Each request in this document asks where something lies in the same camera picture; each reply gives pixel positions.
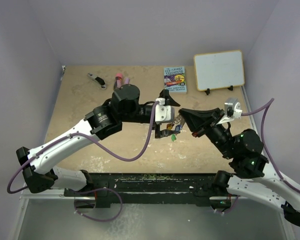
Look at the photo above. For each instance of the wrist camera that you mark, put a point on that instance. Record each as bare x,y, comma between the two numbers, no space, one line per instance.
232,111
163,114

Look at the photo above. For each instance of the large keyring with small rings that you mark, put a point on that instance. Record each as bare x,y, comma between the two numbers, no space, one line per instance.
179,120

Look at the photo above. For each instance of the small whiteboard on stand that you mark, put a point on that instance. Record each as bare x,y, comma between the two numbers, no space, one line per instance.
219,70

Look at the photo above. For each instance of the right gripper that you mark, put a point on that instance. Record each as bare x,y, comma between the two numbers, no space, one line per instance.
193,117

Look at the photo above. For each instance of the blue key tag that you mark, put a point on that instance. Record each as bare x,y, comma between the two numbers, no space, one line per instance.
178,128

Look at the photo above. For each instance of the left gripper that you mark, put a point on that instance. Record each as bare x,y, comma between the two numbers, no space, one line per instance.
159,133

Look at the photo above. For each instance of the treehouse paperback book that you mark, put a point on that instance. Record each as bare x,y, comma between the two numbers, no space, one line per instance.
174,79

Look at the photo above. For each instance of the black base frame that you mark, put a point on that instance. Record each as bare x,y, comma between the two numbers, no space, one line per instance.
199,189

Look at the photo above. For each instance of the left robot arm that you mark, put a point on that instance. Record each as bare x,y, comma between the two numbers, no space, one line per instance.
39,165

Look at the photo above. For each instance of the green key tag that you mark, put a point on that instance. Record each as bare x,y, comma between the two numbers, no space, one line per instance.
173,138

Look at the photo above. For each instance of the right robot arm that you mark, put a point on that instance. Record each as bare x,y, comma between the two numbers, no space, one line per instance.
256,176

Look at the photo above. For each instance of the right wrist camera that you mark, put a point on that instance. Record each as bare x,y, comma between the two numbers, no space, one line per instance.
232,111

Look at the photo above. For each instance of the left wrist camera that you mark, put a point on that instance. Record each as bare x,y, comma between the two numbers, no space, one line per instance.
163,114

